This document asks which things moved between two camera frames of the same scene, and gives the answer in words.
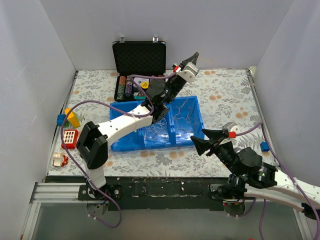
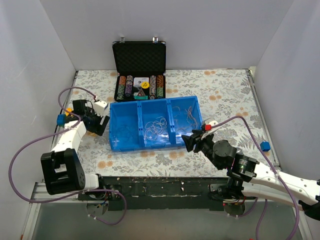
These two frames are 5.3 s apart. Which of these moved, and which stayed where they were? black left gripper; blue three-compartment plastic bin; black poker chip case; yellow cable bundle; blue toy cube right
Moved: yellow cable bundle; black left gripper
Stayed: blue three-compartment plastic bin; blue toy cube right; black poker chip case
